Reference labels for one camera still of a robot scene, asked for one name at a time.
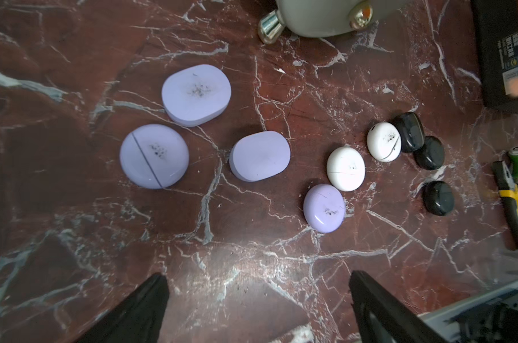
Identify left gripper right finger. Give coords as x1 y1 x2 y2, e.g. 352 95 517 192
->
349 270 446 342

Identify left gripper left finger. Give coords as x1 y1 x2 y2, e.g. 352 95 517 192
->
76 273 170 342

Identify purple round earphone case lower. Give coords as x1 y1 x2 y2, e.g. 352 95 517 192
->
303 184 346 234

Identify purple round earphone case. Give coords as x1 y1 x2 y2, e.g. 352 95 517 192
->
303 184 346 234
120 124 190 190

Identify black round earphone case lower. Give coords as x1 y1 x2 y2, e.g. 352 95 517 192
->
423 181 455 217

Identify black round earphone case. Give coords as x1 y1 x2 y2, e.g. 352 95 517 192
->
423 181 455 217
413 136 445 170

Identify white round earphone case left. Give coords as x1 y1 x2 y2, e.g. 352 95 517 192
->
327 147 365 192

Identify white round earphone case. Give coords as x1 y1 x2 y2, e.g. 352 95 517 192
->
367 122 402 162
327 147 365 192

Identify black round earphone case upper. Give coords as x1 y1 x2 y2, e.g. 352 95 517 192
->
413 136 445 170

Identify white round earphone case upper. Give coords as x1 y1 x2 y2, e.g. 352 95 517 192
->
367 122 402 162

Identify purple round earphone case left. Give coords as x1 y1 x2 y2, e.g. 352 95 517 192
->
120 124 190 190

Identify purple earphone case middle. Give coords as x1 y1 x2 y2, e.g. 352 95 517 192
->
229 131 291 182

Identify purple earphone case upper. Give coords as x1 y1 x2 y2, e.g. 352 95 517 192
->
161 64 232 127

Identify yellow black toolbox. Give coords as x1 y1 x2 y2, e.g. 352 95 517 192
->
470 0 518 114

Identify aluminium front rail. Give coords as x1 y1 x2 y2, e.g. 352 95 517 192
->
420 280 518 342

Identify yellow handled pliers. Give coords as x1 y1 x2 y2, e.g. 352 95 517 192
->
492 161 518 248

